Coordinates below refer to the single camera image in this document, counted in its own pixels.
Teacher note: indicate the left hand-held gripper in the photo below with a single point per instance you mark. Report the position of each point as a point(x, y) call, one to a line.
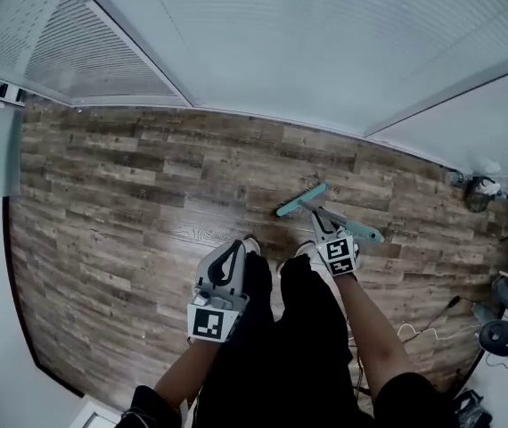
point(209, 323)

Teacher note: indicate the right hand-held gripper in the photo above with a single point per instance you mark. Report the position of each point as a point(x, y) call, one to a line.
point(338, 257)

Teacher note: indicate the person's left forearm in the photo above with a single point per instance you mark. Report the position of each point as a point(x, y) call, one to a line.
point(182, 372)

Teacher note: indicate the person's right forearm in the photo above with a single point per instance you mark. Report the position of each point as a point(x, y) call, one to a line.
point(374, 328)

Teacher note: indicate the person's white right shoe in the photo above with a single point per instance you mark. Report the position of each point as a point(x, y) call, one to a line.
point(306, 250)

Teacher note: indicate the person's white shoe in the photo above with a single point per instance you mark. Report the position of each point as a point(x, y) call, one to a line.
point(251, 244)
point(306, 250)

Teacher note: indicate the person's white left shoe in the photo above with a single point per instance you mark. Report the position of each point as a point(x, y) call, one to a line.
point(251, 244)

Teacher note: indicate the person's black clothes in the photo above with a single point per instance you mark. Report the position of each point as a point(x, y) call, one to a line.
point(281, 350)

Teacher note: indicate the clear plastic bottle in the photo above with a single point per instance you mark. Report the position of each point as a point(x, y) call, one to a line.
point(455, 178)

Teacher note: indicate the black mesh waste bin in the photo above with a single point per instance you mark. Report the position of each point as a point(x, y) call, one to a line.
point(477, 199)

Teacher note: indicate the white plastic bag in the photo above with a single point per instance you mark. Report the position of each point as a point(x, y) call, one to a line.
point(491, 188)

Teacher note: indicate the black plastic bag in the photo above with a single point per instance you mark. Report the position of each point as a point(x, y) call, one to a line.
point(472, 410)

